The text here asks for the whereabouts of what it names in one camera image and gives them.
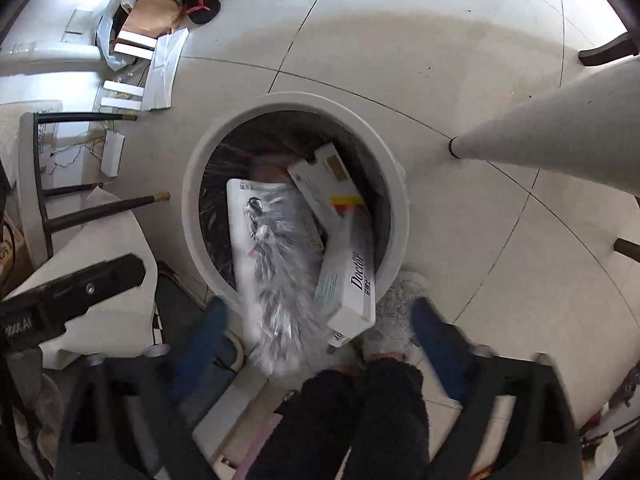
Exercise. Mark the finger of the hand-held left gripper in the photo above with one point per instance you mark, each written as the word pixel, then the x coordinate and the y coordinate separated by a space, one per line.
pixel 95 282

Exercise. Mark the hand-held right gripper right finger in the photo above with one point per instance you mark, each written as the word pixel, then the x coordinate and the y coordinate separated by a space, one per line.
pixel 440 345

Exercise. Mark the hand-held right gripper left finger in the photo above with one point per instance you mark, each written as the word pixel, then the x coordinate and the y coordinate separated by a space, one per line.
pixel 200 342

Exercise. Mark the long white toothpaste box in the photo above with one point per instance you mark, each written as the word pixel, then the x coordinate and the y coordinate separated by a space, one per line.
pixel 357 280

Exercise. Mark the silver pill blister pack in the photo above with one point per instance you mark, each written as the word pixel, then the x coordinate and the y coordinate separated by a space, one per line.
pixel 270 260

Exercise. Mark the white round trash bin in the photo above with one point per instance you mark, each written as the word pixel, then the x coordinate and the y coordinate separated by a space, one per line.
pixel 350 120

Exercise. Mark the white plastic cover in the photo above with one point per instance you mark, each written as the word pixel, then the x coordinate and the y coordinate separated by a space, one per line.
pixel 110 240

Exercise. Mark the grey fluffy slipper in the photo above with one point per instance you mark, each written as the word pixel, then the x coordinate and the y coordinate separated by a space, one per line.
pixel 395 305

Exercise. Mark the white stool with black legs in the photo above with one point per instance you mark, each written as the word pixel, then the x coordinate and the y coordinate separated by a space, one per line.
pixel 100 214

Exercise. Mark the printed cardboard box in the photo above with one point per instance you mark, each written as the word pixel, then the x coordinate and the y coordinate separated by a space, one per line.
pixel 10 255

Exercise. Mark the person's dark fleece pants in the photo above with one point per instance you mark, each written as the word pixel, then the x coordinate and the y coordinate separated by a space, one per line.
pixel 350 420

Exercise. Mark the white flat strip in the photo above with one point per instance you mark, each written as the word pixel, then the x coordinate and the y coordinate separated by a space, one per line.
pixel 119 104
pixel 122 88

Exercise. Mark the white folded paper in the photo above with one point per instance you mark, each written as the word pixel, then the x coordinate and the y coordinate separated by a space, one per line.
pixel 165 67

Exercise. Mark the white table leg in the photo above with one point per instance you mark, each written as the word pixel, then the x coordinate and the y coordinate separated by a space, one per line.
pixel 540 120
pixel 50 52

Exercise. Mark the white flat box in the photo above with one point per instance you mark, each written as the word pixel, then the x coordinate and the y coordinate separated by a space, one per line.
pixel 132 42

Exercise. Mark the brown cardboard piece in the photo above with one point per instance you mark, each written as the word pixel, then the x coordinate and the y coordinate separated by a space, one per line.
pixel 150 10

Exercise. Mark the black red slipper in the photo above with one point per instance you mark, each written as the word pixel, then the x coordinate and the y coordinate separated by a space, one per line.
pixel 202 6

